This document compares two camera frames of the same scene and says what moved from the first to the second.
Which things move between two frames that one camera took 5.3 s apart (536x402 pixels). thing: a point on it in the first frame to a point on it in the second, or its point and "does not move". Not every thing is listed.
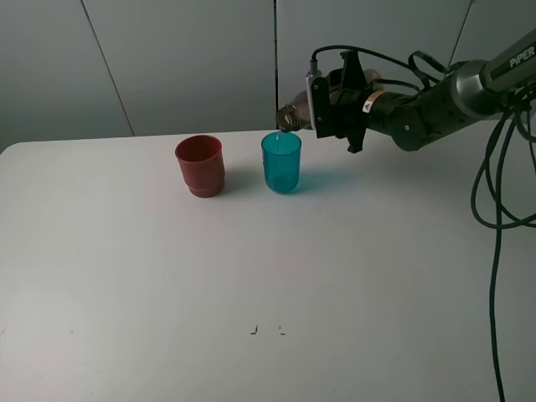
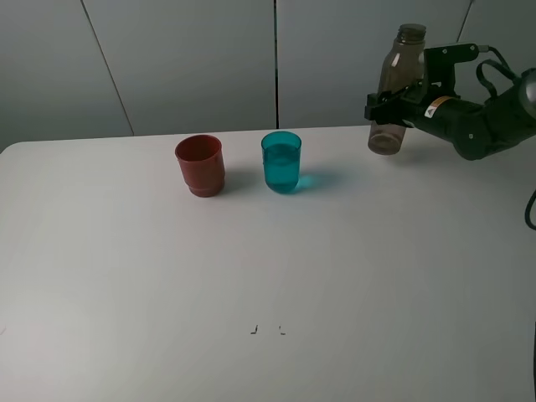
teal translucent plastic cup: (281, 155) does not move
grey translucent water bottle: (296, 115) to (404, 67)
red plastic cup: (201, 161) does not move
